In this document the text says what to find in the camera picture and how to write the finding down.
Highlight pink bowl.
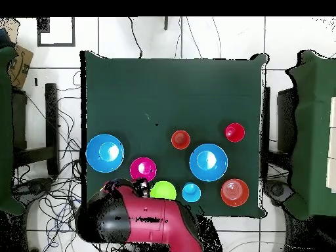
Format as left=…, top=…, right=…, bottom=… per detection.
left=129, top=156, right=158, bottom=184

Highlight orange cup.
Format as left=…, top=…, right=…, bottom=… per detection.
left=171, top=129, right=192, bottom=150

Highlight dark green tablecloth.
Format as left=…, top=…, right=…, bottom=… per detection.
left=79, top=50, right=268, bottom=219

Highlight green bowl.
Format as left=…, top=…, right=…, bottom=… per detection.
left=150, top=180, right=177, bottom=201

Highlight large blue bowl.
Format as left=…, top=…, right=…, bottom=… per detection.
left=189, top=143, right=229, bottom=182
left=85, top=133, right=125, bottom=173

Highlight blue cup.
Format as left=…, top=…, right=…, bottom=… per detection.
left=181, top=182, right=202, bottom=203

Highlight red cup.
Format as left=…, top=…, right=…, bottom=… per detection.
left=224, top=122, right=246, bottom=143

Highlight orange bowl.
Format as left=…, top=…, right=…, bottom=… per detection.
left=220, top=178, right=250, bottom=207

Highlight black metal stand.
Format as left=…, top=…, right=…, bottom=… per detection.
left=11, top=83, right=60, bottom=177
left=262, top=85, right=299, bottom=182

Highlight green cloth side table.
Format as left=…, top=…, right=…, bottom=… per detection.
left=0, top=46, right=26, bottom=216
left=285, top=49, right=336, bottom=221

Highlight cardboard box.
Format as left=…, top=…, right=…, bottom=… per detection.
left=7, top=43, right=34, bottom=91

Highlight white box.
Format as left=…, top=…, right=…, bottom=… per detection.
left=325, top=96, right=336, bottom=194

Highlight black cable with plug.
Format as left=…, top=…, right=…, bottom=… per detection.
left=127, top=16, right=144, bottom=59

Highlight grey pedestal foot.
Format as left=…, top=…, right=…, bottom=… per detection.
left=263, top=179, right=295, bottom=206
left=12, top=177, right=54, bottom=201

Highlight black square floor frame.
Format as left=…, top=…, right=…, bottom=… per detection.
left=37, top=16, right=76, bottom=47

